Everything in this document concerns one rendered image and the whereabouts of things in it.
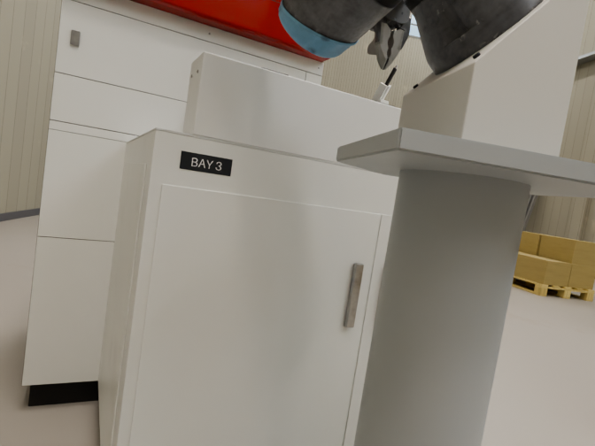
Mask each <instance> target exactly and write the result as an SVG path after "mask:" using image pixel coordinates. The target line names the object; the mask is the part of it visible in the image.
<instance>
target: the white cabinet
mask: <svg viewBox="0 0 595 446"><path fill-rule="evenodd" d="M398 178H399V177H395V176H389V175H384V174H381V173H373V172H369V171H364V170H360V169H354V168H350V167H345V166H340V165H332V164H328V163H322V162H318V161H313V160H309V159H304V158H296V157H291V156H286V155H282V154H277V153H273V152H268V151H263V150H255V149H250V148H245V147H241V146H236V145H232V144H227V143H222V142H214V141H209V140H205V139H200V138H196V137H191V136H186V135H178V134H173V133H168V132H164V131H159V130H155V131H153V132H151V133H149V134H147V135H144V136H142V137H140V138H138V139H136V140H134V141H132V142H129V143H127V144H126V152H125V159H124V167H123V174H122V182H121V190H120V204H119V211H118V218H117V226H116V234H115V242H114V249H113V256H112V270H111V279H110V286H109V293H108V301H107V308H106V316H105V323H104V338H103V345H102V353H101V360H100V367H99V375H98V401H99V426H100V446H353V445H354V440H355V434H356V429H357V424H358V418H359V408H360V403H361V397H362V392H363V388H364V382H365V377H366V371H367V361H368V356H369V351H370V345H371V340H372V334H373V329H374V323H375V315H376V309H377V304H378V298H379V293H380V287H381V282H382V276H383V267H384V261H385V256H386V251H387V246H388V240H389V235H390V225H391V220H392V214H393V209H394V203H395V198H396V193H397V187H398Z"/></svg>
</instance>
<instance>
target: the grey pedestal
mask: <svg viewBox="0 0 595 446"><path fill-rule="evenodd" d="M336 160H337V162H340V163H344V164H347V165H353V166H356V167H359V168H362V169H366V170H368V171H372V172H375V173H381V174H384V175H389V176H395V177H399V178H398V187H397V193H396V198H395V203H394V209H393V214H392V220H391V225H390V235H389V240H388V246H387V251H386V256H385V261H384V267H383V272H382V282H381V287H380V293H379V298H378V304H377V309H376V315H375V323H374V329H373V334H372V340H371V345H370V351H369V356H368V361H367V371H366V377H365V382H364V388H363V392H362V397H361V403H360V408H359V418H358V424H357V429H356V434H355V440H354V445H353V446H481V444H482V439H483V431H484V427H485V421H486V417H487V412H488V408H489V403H490V398H491V390H492V385H493V381H494V376H495V371H496V366H497V362H498V354H499V348H500V344H501V339H502V334H503V330H504V325H505V320H506V312H507V307H508V303H509V297H510V293H511V288H512V284H513V279H514V270H515V266H516V261H517V257H518V252H519V247H520V242H521V238H522V230H523V225H524V220H525V215H526V211H527V206H528V201H529V195H537V196H571V197H590V198H595V164H593V163H589V162H584V161H579V160H574V159H570V158H561V157H556V156H551V155H546V154H542V153H537V152H532V151H527V150H518V149H514V148H509V147H505V146H499V145H495V144H490V143H485V142H477V141H471V140H467V139H462V138H458V137H452V136H448V135H439V134H434V133H430V132H425V131H420V130H415V129H411V128H405V127H401V128H398V129H394V130H391V131H389V132H386V133H382V134H379V135H375V136H372V137H368V138H366V139H363V140H360V141H356V142H352V143H349V144H346V145H343V146H340V147H339V148H337V154H336Z"/></svg>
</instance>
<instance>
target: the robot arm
mask: <svg viewBox="0 0 595 446"><path fill-rule="evenodd" d="M543 1H544V0H281V4H280V6H279V18H280V21H281V23H282V25H283V27H284V29H285V30H286V32H287V33H288V34H289V35H290V37H291V38H292V39H293V40H294V41H295V42H296V43H297V44H298V45H300V46H301V47H302V48H304V49H305V50H308V51H309V52H311V53H312V54H314V55H316V56H318V57H322V58H335V57H337V56H339V55H341V54H342V53H343V52H344V51H346V50H347V49H348V48H350V47H351V46H353V45H355V44H356V43H357V42H358V41H359V38H360V37H362V36H363V35H364V34H365V33H366V32H367V31H368V30H370V31H373V32H375V37H374V40H373V41H372V42H371V43H370V44H369V45H368V47H367V53H368V54H369V55H376V57H377V61H378V64H379V66H380V68H381V69H382V70H386V69H387V68H388V67H389V66H390V65H391V64H392V62H393V61H394V59H395V58H396V57H397V55H398V53H399V52H400V50H402V48H403V46H404V44H405V43H406V40H407V38H408V36H409V33H410V23H411V20H412V19H411V18H410V12H411V13H412V14H413V16H414V18H415V21H416V24H417V27H418V31H419V34H420V38H421V43H422V47H423V50H424V53H425V57H426V60H427V62H428V64H429V66H430V68H431V69H432V71H433V72H434V74H435V75H438V74H440V73H443V72H445V71H447V70H449V69H451V68H452V67H454V66H456V65H457V64H459V63H460V62H462V61H464V60H465V59H467V58H469V57H470V56H472V55H473V54H475V53H476V52H477V51H479V50H480V49H482V48H483V47H485V46H486V45H487V44H489V43H490V42H492V41H493V40H495V39H496V38H498V37H499V36H500V35H502V34H503V33H505V31H506V30H508V29H509V28H510V27H512V26H513V25H515V24H516V23H517V22H519V21H520V20H521V19H523V18H524V17H525V16H526V15H528V14H529V13H530V12H531V11H533V10H534V9H535V8H536V7H537V6H538V5H540V4H541V3H542V2H543ZM394 29H397V30H396V31H395V30H394ZM392 30H393V31H392Z"/></svg>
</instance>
